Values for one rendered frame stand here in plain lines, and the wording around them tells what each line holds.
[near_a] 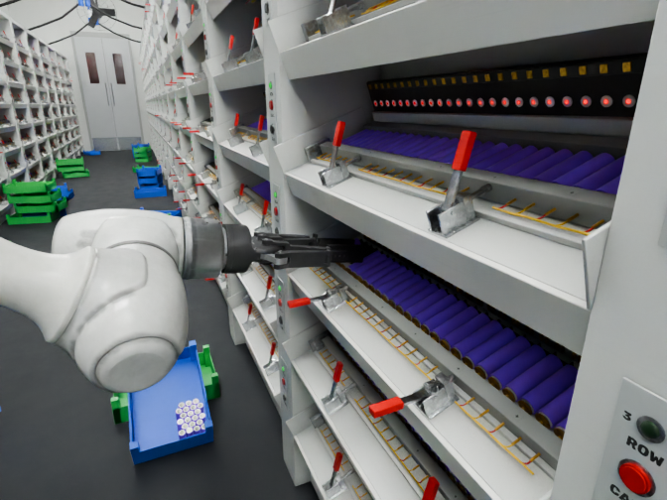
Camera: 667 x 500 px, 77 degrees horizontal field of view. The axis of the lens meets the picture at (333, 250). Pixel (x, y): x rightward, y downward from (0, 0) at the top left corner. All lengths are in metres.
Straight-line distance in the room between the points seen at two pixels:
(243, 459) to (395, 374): 0.77
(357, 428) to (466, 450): 0.32
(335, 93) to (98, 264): 0.53
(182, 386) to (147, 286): 0.96
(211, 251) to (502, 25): 0.44
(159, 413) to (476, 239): 1.14
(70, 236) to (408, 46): 0.44
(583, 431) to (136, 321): 0.37
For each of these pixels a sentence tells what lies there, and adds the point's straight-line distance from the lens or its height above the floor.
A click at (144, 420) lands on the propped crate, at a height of 0.04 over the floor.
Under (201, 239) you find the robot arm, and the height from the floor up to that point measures 0.70.
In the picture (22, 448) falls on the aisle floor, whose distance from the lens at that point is 1.51.
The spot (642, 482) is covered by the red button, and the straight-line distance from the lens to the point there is 0.32.
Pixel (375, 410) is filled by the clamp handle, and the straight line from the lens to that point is 0.46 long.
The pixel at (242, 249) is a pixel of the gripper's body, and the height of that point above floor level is 0.68.
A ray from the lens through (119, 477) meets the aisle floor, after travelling 1.30.
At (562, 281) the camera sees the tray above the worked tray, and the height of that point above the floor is 0.76.
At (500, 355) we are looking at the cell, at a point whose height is 0.61.
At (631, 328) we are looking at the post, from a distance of 0.29.
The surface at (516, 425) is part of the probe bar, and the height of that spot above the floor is 0.60.
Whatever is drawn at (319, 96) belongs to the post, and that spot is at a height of 0.89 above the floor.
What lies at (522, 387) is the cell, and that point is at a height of 0.61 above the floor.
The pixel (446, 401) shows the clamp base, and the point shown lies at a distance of 0.50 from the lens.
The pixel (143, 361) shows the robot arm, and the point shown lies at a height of 0.65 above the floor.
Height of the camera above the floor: 0.87
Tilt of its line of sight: 19 degrees down
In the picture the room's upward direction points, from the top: straight up
